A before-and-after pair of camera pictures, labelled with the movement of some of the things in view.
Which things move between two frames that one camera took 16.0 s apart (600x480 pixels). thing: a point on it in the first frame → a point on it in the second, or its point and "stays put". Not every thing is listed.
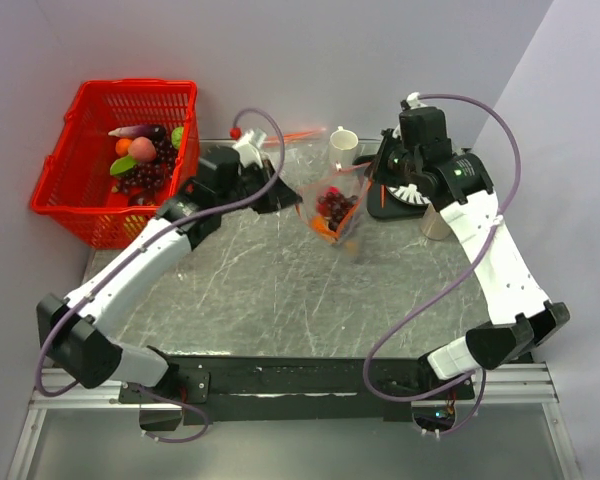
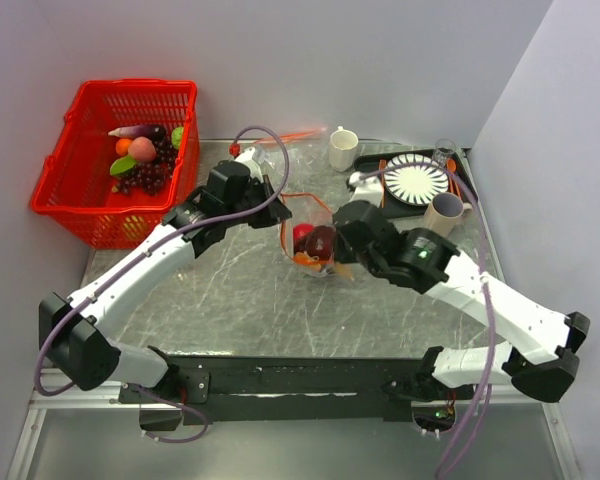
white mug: [343, 145] stays put
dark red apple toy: [143, 199] → [321, 242]
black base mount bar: [306, 388] stays put
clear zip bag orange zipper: [330, 200] → [307, 234]
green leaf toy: [122, 164] stays put
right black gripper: [391, 139] → [341, 253]
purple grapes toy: [152, 175] stays put
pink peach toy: [142, 150] stays put
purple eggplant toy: [155, 132] stays put
